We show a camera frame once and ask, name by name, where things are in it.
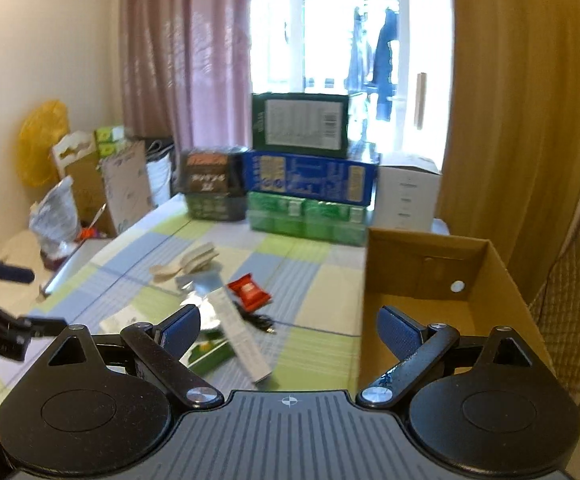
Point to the small green box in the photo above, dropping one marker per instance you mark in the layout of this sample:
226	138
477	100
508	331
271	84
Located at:
215	355

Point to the yellow plastic bag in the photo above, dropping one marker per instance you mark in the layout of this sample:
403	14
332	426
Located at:
40	145

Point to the black food container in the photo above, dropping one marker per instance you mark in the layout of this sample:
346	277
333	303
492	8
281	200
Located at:
210	180

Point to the checked cloth desktop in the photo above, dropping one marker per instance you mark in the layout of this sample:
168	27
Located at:
310	270

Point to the white bucket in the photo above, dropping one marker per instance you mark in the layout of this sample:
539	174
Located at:
160	182

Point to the dark green carton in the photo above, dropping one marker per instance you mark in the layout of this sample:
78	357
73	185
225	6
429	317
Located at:
295	125

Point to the brown cardboard box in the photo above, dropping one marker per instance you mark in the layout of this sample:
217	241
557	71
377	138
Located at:
414	270

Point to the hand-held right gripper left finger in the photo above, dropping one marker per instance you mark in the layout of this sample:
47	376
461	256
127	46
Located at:
182	329

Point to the green wrapped pack bundle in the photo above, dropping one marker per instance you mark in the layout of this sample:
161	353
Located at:
310	220

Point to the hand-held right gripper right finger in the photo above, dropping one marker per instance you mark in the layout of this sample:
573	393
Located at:
394	332

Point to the silver foil packet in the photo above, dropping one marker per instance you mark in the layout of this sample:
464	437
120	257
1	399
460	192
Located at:
201	282

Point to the glass balcony door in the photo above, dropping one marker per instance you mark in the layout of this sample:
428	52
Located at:
320	35

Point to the brown cardboard boxes pile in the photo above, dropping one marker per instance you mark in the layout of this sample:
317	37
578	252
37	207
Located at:
127	185

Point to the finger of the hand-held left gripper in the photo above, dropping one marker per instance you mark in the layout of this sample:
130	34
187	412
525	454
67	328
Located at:
0	332
14	274

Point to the torn white cardboard box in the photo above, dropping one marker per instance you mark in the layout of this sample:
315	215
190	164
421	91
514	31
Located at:
77	160

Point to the quilted beige chair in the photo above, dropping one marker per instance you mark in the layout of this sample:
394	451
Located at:
569	300

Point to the long white tube box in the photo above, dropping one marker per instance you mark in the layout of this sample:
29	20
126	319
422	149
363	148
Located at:
240	340

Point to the light green small boxes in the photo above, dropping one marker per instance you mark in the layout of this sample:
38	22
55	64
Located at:
109	140

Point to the yellow-brown curtain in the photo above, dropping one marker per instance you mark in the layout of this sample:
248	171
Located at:
519	110

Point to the pink curtain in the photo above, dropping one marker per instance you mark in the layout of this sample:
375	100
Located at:
185	50

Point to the red snack packet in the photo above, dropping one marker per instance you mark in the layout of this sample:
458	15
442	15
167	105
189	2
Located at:
249	292

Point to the white carton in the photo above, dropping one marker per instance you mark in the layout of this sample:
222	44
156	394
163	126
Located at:
404	195

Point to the white plastic bag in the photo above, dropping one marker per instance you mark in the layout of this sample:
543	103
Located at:
55	215

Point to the beige speckled spoon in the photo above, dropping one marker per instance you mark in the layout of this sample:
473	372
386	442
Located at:
195	259

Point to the blue milk carton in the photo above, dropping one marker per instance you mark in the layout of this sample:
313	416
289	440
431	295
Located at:
310	175

